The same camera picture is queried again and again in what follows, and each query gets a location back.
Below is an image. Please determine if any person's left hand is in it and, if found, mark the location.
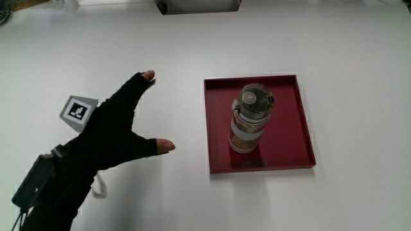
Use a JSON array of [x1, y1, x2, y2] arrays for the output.
[[59, 69, 177, 176]]

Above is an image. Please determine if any clear bottle with grey bands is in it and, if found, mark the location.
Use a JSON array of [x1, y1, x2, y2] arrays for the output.
[[228, 82, 275, 154]]

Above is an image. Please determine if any person's left forearm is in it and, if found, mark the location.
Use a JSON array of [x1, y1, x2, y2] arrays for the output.
[[19, 148, 98, 231]]

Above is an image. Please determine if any black wrist sensor box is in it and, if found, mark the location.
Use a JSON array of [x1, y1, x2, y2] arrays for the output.
[[11, 153, 57, 211]]

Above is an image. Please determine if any brown wooden board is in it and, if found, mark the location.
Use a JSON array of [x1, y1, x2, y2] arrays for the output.
[[12, 0, 49, 11]]

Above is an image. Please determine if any dark glass object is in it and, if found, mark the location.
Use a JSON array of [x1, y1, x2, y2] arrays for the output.
[[0, 0, 14, 26]]

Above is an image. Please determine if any dark red square tray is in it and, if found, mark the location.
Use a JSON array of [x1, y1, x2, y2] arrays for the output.
[[204, 74, 317, 175]]

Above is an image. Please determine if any white strap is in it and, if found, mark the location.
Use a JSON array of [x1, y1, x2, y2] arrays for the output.
[[91, 171, 108, 199]]

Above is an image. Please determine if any black cable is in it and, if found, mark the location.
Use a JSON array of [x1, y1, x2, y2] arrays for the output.
[[10, 209, 28, 231]]

